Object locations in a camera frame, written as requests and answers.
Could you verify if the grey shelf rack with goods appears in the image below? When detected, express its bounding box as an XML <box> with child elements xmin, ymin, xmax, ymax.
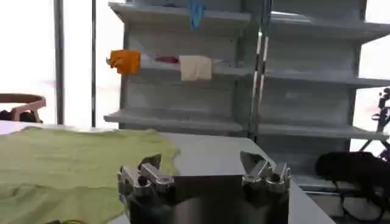
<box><xmin>103</xmin><ymin>0</ymin><xmax>390</xmax><ymax>195</ymax></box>

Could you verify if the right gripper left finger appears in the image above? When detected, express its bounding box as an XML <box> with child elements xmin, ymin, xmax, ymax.
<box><xmin>117</xmin><ymin>153</ymin><xmax>176</xmax><ymax>197</ymax></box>

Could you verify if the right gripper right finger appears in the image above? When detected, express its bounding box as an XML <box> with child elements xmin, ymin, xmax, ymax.
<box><xmin>239</xmin><ymin>151</ymin><xmax>292</xmax><ymax>194</ymax></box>

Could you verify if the light green shirt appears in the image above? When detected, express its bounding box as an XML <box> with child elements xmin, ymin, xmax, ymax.
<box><xmin>0</xmin><ymin>126</ymin><xmax>180</xmax><ymax>224</ymax></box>

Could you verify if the thin dark window post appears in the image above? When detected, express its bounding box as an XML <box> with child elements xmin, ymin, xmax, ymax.
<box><xmin>91</xmin><ymin>0</ymin><xmax>98</xmax><ymax>128</ymax></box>

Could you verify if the black tripod stand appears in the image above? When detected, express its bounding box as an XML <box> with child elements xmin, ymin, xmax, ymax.
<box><xmin>358</xmin><ymin>87</ymin><xmax>390</xmax><ymax>161</ymax></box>

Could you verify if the pink wooden chair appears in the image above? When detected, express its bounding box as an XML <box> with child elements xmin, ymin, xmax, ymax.
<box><xmin>0</xmin><ymin>93</ymin><xmax>47</xmax><ymax>124</ymax></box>

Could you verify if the thick dark window post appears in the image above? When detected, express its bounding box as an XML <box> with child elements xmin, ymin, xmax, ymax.
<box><xmin>53</xmin><ymin>0</ymin><xmax>66</xmax><ymax>126</ymax></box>

